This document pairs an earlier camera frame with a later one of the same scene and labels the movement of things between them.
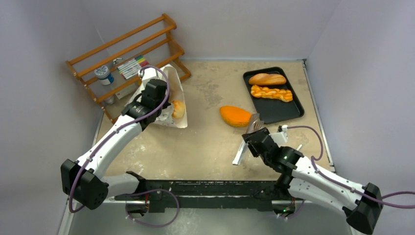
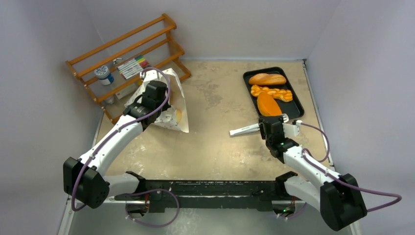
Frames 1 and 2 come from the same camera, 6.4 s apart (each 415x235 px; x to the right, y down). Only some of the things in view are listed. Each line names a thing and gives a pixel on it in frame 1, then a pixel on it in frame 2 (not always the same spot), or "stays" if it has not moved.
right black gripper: [255, 138] to [270, 121]
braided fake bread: [285, 95] stays
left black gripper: [167, 104] stays
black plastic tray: [270, 109] stays
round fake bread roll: [235, 116] to [267, 105]
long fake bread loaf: [267, 79] stays
